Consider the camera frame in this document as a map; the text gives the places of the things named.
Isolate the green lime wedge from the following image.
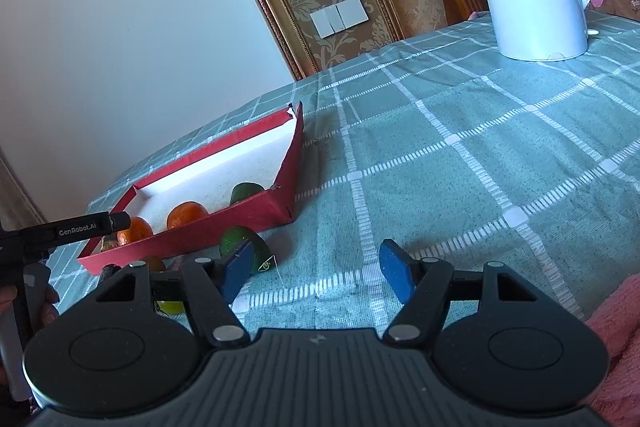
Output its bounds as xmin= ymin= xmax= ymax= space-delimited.
xmin=229 ymin=182 xmax=265 ymax=206
xmin=218 ymin=225 xmax=275 ymax=277

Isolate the orange mandarin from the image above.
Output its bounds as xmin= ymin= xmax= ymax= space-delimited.
xmin=116 ymin=217 xmax=154 ymax=246
xmin=166 ymin=202 xmax=208 ymax=230

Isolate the dark sugarcane piece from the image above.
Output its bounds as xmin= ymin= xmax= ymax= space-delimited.
xmin=98 ymin=263 xmax=120 ymax=285

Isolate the person left hand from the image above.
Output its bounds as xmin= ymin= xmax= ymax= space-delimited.
xmin=0 ymin=283 xmax=61 ymax=388

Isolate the brown longan fruit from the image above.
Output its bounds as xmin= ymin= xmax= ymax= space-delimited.
xmin=100 ymin=234 xmax=119 ymax=251

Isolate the green plaid bed sheet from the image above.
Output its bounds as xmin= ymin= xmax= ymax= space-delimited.
xmin=46 ymin=8 xmax=640 ymax=338

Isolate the red shallow cardboard box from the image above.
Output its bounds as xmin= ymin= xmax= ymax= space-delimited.
xmin=77 ymin=105 xmax=304 ymax=275

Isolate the pink floral towel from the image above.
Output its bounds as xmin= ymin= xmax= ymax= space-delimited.
xmin=586 ymin=274 xmax=640 ymax=426

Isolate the crumpled cloth by headboard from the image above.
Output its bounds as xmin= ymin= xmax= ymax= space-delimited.
xmin=589 ymin=0 xmax=640 ymax=22

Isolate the white wall switch panel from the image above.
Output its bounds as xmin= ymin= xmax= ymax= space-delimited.
xmin=310 ymin=0 xmax=369 ymax=39

